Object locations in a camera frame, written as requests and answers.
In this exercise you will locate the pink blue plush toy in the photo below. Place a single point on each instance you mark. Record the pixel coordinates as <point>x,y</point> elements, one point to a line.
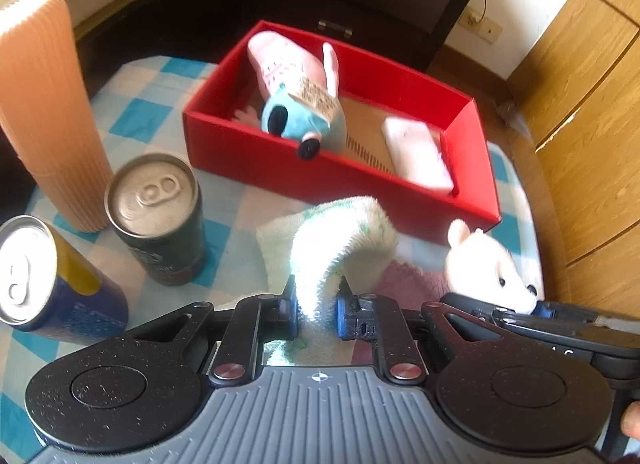
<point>295,114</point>

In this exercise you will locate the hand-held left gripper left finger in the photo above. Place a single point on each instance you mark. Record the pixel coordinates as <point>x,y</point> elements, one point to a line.
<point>291,306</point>

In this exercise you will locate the dark wooden bed frame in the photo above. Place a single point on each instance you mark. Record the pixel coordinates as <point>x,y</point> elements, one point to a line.
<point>165,29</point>

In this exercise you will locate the pale pink folded cloth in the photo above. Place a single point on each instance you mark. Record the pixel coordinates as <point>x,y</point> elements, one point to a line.
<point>417,154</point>

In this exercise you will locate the orange ribbed plastic tube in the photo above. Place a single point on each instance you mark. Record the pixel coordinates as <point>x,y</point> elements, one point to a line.
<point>45,94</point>

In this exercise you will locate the beige wall socket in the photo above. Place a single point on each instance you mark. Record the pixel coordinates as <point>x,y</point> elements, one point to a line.
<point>492,30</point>
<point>470,20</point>

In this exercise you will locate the red cardboard box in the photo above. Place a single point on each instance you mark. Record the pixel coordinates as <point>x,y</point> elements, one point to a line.
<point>350,179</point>

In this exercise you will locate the blue white checkered tablecloth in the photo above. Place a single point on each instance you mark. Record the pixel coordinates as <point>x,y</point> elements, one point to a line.
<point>135,117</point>

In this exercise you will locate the light wooden wardrobe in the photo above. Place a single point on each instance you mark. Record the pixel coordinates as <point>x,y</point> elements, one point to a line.
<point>590,94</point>

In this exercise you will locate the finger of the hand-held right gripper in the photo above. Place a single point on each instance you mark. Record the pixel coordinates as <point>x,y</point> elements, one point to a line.
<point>545,310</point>
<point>505,319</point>

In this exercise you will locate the mauve cloth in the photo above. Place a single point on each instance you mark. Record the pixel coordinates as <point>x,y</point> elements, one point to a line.
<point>410,284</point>

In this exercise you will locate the dark green drink can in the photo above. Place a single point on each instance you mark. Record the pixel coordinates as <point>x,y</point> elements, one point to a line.
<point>160,244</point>

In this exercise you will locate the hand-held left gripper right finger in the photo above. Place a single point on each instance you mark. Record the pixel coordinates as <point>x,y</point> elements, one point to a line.
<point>345,316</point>

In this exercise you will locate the white plush bear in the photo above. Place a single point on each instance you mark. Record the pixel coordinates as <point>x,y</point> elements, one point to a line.
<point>480,264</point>

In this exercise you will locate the blue yellow drink can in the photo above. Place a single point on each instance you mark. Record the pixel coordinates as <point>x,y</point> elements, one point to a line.
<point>75,304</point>

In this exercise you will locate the person's right hand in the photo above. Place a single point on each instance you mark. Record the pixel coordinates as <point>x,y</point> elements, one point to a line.
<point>631,421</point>

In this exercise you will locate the white green towel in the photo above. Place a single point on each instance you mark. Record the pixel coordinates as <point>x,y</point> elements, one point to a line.
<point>325,244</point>

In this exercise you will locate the clear plastic bag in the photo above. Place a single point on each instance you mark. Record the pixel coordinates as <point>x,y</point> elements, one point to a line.
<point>515,117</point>

